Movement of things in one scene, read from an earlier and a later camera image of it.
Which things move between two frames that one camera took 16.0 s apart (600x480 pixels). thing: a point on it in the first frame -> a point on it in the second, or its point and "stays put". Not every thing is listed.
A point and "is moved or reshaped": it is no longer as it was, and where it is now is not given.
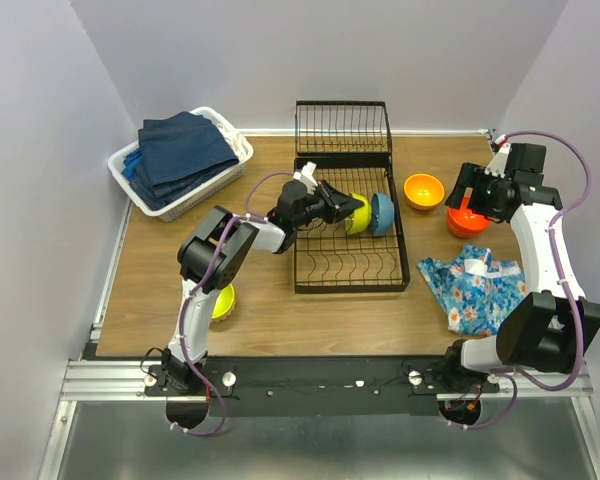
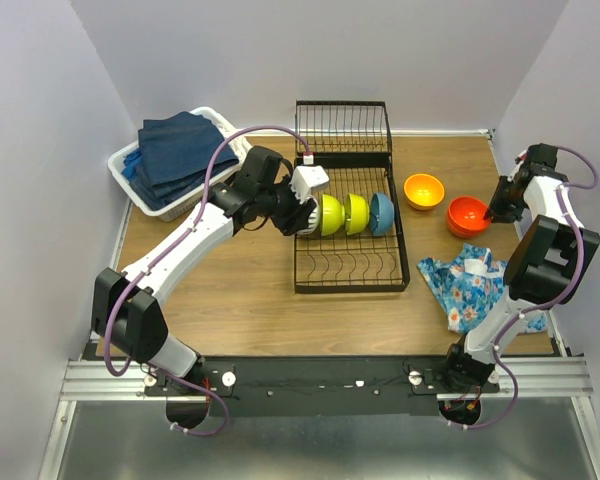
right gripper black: (472, 175) -> (502, 215)
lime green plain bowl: (360, 220) stays put
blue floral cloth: (476, 291) stays put
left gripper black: (338, 206) -> (296, 219)
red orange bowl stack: (467, 225) stays put
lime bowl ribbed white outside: (225, 303) is moved or reshaped
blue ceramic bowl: (382, 213) stays put
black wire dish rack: (350, 143) stays put
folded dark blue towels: (178, 157) stays put
